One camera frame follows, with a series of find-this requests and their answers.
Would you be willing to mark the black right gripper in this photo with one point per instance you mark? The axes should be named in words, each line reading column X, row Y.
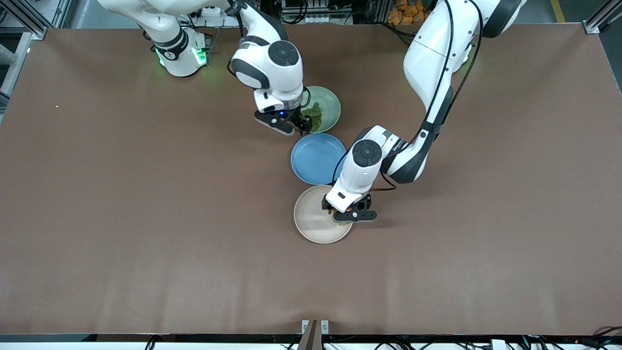
column 299, row 118

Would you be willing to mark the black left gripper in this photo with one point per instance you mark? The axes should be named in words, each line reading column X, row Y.
column 364, row 200

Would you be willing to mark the green lettuce leaf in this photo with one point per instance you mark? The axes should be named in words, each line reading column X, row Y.
column 316, row 119

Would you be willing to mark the yellow lemon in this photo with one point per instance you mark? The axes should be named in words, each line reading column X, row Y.
column 342, row 223

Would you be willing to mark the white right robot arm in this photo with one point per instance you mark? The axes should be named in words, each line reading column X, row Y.
column 272, row 68

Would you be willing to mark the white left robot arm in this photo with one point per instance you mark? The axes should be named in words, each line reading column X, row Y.
column 427, row 53

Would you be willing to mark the light green plate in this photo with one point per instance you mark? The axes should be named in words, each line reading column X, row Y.
column 328, row 104

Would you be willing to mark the blue plate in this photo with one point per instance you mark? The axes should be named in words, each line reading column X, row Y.
column 313, row 158

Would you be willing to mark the beige plate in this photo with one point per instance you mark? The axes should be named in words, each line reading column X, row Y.
column 311, row 218

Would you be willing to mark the white power strip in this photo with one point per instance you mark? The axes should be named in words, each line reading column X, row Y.
column 214, row 10

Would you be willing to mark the orange snack bags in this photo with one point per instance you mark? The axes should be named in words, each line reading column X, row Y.
column 406, row 12

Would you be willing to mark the brown table cover sheet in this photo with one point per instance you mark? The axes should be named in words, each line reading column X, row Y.
column 146, row 218

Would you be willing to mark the aluminium frame profile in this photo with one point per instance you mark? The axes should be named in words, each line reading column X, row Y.
column 602, row 17
column 29, row 19

